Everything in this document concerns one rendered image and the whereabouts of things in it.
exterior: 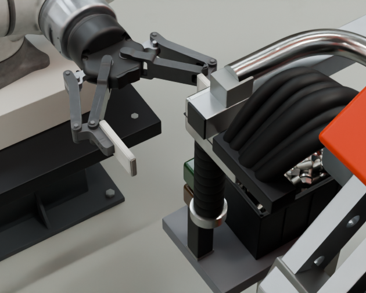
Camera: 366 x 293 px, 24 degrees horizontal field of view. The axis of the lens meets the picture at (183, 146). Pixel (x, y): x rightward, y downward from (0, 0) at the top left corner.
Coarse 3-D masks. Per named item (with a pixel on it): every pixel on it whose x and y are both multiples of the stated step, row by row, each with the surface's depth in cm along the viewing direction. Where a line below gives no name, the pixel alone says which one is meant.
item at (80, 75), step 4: (76, 72) 103; (80, 72) 103; (76, 76) 102; (80, 76) 103; (84, 76) 103; (88, 76) 103; (80, 80) 102; (84, 80) 103; (64, 84) 103; (80, 84) 102; (68, 88) 102; (80, 88) 103
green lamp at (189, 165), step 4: (188, 160) 117; (192, 160) 117; (184, 164) 117; (188, 164) 116; (192, 164) 116; (184, 168) 117; (188, 168) 116; (192, 168) 116; (184, 172) 118; (188, 172) 116; (192, 172) 116; (184, 176) 118; (188, 176) 117; (192, 176) 116; (184, 180) 119; (188, 180) 118; (192, 180) 116; (188, 184) 118; (192, 184) 117; (192, 188) 118
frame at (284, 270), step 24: (360, 192) 65; (336, 216) 66; (360, 216) 68; (312, 240) 67; (336, 240) 68; (288, 264) 68; (312, 264) 69; (360, 264) 64; (264, 288) 69; (288, 288) 68; (312, 288) 67; (336, 288) 65; (360, 288) 66
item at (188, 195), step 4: (184, 188) 121; (188, 188) 120; (184, 192) 121; (188, 192) 120; (192, 192) 120; (184, 196) 122; (188, 196) 121; (192, 196) 119; (184, 200) 123; (188, 200) 121; (188, 204) 122
